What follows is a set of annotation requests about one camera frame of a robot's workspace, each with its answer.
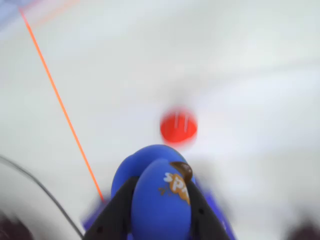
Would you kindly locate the blue snack bag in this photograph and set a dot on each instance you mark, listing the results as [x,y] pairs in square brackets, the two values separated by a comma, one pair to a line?
[157,207]

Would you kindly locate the blue plastic box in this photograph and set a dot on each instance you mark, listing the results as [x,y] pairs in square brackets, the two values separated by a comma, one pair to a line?
[93,217]

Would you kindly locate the orange tape strip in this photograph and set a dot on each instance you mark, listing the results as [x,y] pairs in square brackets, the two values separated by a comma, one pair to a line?
[62,107]

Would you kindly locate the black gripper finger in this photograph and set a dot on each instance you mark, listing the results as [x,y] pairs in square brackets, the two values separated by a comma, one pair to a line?
[202,217]
[112,217]

